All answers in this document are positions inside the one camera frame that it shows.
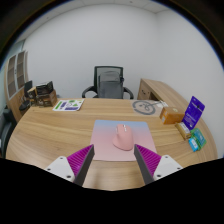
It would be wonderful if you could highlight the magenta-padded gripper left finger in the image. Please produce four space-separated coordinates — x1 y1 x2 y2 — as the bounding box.
43 143 96 187

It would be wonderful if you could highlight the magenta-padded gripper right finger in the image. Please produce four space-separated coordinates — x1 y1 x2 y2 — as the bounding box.
133 143 184 186

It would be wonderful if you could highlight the pink computer mouse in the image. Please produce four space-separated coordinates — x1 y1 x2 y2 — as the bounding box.
112 123 135 152

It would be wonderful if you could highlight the pink-blue gradient mouse pad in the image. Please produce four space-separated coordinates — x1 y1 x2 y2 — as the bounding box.
89 119 158 162

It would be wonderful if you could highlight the orange cardboard box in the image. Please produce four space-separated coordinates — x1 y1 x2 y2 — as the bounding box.
159 106 186 126

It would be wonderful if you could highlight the green small box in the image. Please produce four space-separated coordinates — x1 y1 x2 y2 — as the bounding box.
190 127 207 149

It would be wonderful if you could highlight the green-purple printed paper sheet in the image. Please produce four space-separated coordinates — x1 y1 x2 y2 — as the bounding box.
52 98 85 112

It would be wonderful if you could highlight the purple upright card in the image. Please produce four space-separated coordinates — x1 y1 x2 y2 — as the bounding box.
181 95 206 131

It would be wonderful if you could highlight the large brown cardboard box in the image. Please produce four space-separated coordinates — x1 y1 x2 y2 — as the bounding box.
35 89 59 108

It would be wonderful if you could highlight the wooden side desk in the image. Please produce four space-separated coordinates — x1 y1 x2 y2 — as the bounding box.
137 78 191 109

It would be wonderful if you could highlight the small dark brown box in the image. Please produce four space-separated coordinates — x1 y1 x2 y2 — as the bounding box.
27 87 38 107

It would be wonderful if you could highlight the dark padded armchair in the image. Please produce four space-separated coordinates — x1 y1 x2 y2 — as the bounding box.
0 108 18 158

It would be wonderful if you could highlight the black printed box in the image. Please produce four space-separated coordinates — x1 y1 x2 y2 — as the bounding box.
35 80 55 96

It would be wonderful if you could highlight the grey backpack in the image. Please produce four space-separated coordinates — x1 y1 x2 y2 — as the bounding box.
97 70 125 100

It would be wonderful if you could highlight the black mesh office chair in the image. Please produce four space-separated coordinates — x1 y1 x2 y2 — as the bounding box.
81 65 135 100

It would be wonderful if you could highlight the small black swivel chair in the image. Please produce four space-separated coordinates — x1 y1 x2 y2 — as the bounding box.
18 80 34 112

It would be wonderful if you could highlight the wooden shelf cabinet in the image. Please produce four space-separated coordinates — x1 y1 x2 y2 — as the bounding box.
3 49 29 123

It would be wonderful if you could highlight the sheet with grey ring print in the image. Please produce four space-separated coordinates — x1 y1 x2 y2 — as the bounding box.
131 99 164 117

